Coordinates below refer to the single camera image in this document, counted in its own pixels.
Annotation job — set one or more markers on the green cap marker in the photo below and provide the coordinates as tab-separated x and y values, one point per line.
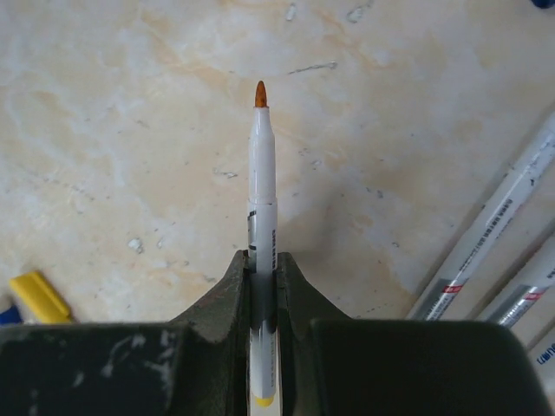
534	279

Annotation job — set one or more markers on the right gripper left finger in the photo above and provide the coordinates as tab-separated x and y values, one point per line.
194	364

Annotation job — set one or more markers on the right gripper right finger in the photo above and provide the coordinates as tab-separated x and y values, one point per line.
333	364

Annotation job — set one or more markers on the grey cap marker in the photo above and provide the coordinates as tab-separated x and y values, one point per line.
542	355

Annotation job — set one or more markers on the navy cap rainbow marker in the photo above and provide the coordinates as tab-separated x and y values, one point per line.
497	213

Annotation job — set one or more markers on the yellow cap short marker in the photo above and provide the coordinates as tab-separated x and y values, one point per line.
262	220

